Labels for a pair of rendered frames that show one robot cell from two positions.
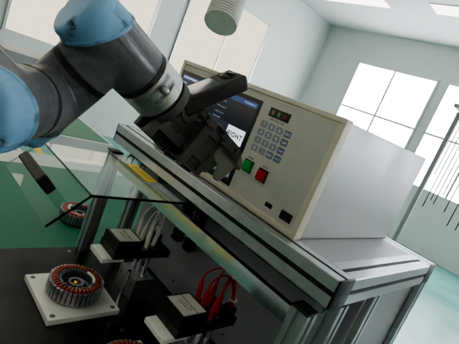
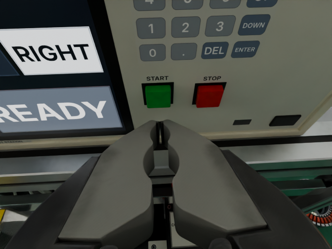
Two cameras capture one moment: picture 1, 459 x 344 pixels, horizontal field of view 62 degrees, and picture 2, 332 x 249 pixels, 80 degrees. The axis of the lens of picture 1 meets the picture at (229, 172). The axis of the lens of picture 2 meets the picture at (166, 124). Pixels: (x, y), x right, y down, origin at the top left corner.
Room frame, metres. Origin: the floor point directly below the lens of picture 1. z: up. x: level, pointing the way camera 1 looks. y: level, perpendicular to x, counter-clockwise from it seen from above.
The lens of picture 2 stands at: (0.60, 0.04, 1.29)
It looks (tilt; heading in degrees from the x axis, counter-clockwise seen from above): 54 degrees down; 315
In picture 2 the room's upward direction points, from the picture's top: straight up
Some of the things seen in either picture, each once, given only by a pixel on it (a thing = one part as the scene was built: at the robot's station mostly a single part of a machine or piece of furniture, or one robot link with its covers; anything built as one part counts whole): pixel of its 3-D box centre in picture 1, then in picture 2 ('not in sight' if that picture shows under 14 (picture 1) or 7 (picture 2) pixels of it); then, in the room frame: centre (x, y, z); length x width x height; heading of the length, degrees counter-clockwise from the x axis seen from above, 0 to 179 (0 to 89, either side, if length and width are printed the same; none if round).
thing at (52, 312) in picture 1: (72, 294); not in sight; (0.72, 0.21, 0.78); 0.15 x 0.15 x 0.01; 47
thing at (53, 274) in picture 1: (75, 284); not in sight; (0.72, 0.21, 0.80); 0.11 x 0.11 x 0.04
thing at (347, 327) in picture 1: (215, 261); not in sight; (0.83, -0.05, 0.92); 0.66 x 0.01 x 0.30; 47
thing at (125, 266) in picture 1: (134, 280); not in sight; (0.83, 0.11, 0.80); 0.07 x 0.05 x 0.06; 47
